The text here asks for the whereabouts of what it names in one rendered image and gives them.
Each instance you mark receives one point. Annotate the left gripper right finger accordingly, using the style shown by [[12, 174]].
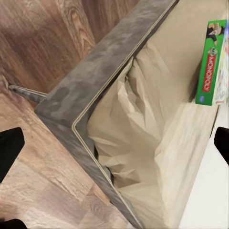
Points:
[[221, 142]]

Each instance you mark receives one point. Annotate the board game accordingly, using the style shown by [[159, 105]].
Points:
[[213, 84]]

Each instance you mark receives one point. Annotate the bed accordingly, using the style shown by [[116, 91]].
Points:
[[127, 112]]

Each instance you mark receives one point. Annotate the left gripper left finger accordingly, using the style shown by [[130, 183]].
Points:
[[11, 143]]

